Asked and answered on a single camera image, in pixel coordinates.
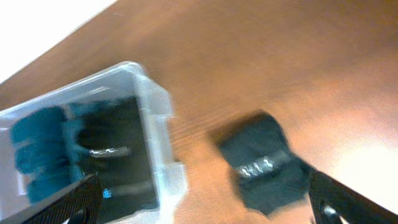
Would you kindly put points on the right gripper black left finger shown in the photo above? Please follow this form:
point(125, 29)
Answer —
point(78, 203)

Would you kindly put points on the clear plastic storage container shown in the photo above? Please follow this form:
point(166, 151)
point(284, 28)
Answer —
point(119, 81)

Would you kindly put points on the black taped garment roll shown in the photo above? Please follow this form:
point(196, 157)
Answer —
point(115, 150)
point(268, 175)

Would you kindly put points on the blue taped garment roll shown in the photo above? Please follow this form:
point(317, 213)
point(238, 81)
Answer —
point(41, 152)

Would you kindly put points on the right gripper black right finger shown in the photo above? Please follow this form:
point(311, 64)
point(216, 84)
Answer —
point(333, 202)

